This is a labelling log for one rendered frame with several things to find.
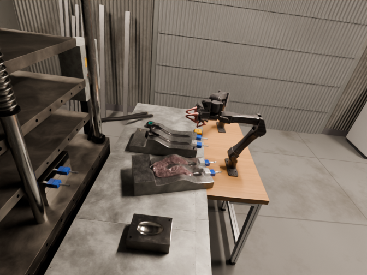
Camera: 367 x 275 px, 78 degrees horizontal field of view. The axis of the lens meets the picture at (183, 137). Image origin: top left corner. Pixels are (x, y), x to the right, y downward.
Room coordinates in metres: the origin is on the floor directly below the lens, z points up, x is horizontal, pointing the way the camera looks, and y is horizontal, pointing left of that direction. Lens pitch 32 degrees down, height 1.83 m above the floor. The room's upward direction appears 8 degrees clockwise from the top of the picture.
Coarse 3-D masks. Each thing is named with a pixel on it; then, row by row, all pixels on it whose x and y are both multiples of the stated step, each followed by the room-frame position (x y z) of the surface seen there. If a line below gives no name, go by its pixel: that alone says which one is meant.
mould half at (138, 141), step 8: (168, 128) 1.61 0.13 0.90; (136, 136) 1.47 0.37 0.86; (144, 136) 1.49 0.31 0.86; (152, 136) 1.39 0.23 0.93; (168, 136) 1.49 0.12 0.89; (136, 144) 1.37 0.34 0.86; (144, 144) 1.39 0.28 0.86; (152, 144) 1.35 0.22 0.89; (160, 144) 1.35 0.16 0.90; (168, 144) 1.39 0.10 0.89; (136, 152) 1.35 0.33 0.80; (144, 152) 1.35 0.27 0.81; (152, 152) 1.35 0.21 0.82; (160, 152) 1.35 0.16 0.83; (168, 152) 1.36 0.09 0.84; (176, 152) 1.36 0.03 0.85; (184, 152) 1.36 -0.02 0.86; (192, 152) 1.36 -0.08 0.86
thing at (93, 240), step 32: (128, 128) 1.68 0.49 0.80; (192, 128) 1.84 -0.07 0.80; (128, 160) 1.24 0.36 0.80; (96, 192) 0.92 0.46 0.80; (128, 192) 0.95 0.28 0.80; (192, 192) 1.02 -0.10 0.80; (96, 224) 0.71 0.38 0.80; (128, 224) 0.73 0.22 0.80; (192, 224) 0.79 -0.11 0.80; (64, 256) 0.53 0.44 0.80; (96, 256) 0.55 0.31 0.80; (128, 256) 0.57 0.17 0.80; (160, 256) 0.59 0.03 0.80; (192, 256) 0.61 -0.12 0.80
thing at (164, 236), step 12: (144, 216) 0.74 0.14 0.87; (156, 216) 0.75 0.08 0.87; (132, 228) 0.67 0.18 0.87; (144, 228) 0.69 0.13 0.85; (156, 228) 0.70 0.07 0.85; (168, 228) 0.69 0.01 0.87; (132, 240) 0.61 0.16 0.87; (144, 240) 0.61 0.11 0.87; (156, 240) 0.62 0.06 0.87; (168, 240) 0.63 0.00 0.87; (168, 252) 0.61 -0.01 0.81
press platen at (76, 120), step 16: (64, 112) 1.38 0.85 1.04; (80, 112) 1.41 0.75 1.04; (48, 128) 1.15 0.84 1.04; (64, 128) 1.18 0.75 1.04; (80, 128) 1.27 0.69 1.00; (32, 144) 0.98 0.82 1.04; (48, 144) 1.00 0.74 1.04; (64, 144) 1.05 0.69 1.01; (0, 160) 0.81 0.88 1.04; (32, 160) 0.85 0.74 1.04; (48, 160) 0.88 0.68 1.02; (0, 176) 0.71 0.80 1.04; (16, 176) 0.73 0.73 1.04; (0, 192) 0.63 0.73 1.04; (16, 192) 0.64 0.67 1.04; (0, 208) 0.55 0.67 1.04
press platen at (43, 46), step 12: (0, 36) 1.20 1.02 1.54; (12, 36) 1.24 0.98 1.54; (24, 36) 1.28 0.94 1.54; (36, 36) 1.32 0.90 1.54; (48, 36) 1.36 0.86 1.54; (60, 36) 1.41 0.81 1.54; (12, 48) 1.01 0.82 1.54; (24, 48) 1.04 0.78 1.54; (36, 48) 1.07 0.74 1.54; (48, 48) 1.12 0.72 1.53; (60, 48) 1.23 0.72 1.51; (12, 60) 0.86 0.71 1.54; (24, 60) 0.93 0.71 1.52; (36, 60) 1.01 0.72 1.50; (12, 72) 0.84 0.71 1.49
